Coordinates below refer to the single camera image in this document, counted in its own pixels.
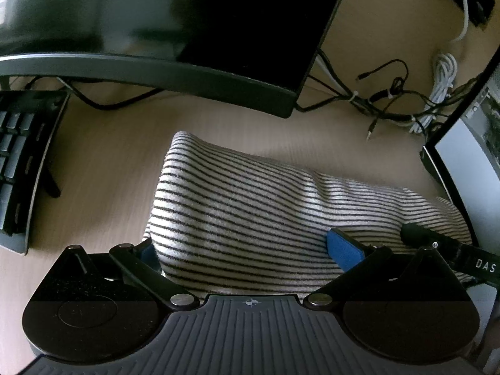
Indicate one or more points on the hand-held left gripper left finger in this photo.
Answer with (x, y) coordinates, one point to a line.
(149, 256)

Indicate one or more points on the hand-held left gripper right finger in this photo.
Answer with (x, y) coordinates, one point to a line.
(345, 250)

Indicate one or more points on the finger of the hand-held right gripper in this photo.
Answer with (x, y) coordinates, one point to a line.
(420, 234)

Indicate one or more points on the white black-striped shirt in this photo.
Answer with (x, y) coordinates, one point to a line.
(250, 218)

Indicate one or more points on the lit curved computer monitor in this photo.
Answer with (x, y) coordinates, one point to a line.
(465, 152)

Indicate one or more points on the black keyboard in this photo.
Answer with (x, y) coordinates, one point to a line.
(17, 156)

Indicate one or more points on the large dark computer monitor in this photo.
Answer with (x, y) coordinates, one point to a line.
(164, 19)

